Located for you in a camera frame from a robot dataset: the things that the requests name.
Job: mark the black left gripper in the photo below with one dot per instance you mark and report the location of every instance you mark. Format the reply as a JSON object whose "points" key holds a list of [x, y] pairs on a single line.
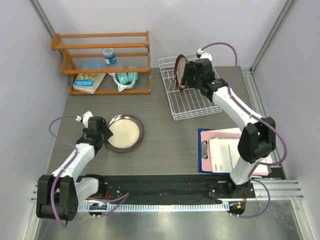
{"points": [[107, 133]]}

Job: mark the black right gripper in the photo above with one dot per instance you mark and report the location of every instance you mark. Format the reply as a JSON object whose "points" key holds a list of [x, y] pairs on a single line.
{"points": [[189, 70]]}

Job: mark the large brown rimmed cream plate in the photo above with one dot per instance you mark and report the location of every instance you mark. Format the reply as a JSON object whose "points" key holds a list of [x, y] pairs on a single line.
{"points": [[128, 133]]}

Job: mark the white wire dish rack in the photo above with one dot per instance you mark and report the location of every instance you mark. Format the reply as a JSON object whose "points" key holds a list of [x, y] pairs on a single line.
{"points": [[186, 104]]}

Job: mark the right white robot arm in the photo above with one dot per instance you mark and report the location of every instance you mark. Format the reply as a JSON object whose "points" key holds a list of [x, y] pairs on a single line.
{"points": [[257, 138]]}

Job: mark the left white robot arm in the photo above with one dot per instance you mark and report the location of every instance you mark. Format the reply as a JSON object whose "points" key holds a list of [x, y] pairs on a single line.
{"points": [[60, 193]]}

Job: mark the orange wooden shelf rack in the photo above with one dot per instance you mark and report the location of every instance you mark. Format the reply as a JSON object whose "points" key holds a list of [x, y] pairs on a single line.
{"points": [[82, 54]]}

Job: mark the blue clipboard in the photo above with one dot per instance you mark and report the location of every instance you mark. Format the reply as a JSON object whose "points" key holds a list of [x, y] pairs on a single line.
{"points": [[204, 165]]}

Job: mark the paperback book with blue cover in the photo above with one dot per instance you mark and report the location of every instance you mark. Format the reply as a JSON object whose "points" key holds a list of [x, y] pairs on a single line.
{"points": [[88, 82]]}

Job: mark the white teal cat-ear headphones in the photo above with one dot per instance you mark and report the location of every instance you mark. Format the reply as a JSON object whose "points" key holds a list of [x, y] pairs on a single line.
{"points": [[124, 81]]}

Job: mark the clear water bottle blue cap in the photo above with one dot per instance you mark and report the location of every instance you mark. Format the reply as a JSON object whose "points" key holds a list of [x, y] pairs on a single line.
{"points": [[110, 59]]}

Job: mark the white printed manual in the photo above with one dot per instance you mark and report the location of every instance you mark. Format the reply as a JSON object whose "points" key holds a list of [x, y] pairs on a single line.
{"points": [[224, 154]]}

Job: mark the pink paper sheet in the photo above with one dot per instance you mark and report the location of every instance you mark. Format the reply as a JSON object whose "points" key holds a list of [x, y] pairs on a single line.
{"points": [[218, 150]]}

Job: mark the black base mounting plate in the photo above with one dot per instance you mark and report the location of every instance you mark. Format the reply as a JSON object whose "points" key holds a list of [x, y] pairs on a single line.
{"points": [[172, 189]]}

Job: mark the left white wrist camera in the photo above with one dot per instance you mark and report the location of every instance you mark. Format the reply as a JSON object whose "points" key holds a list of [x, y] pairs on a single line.
{"points": [[84, 119]]}

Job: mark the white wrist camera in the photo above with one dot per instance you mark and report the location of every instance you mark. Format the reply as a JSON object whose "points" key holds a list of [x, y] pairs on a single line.
{"points": [[203, 55], [84, 119]]}

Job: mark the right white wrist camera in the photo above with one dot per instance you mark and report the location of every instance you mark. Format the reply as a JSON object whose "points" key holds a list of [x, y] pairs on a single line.
{"points": [[203, 55]]}

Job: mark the white slotted cable duct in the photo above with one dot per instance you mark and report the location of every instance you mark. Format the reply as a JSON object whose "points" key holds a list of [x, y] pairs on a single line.
{"points": [[131, 208]]}

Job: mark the grey aluminium frame post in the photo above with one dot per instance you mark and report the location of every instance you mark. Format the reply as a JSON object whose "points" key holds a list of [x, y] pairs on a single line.
{"points": [[283, 14], [43, 17]]}

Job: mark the aluminium front rail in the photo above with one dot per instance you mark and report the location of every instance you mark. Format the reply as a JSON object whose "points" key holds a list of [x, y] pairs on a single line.
{"points": [[278, 189]]}

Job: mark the left grey aluminium frame post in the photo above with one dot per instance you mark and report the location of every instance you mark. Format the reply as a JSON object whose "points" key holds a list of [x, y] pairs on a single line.
{"points": [[43, 17]]}

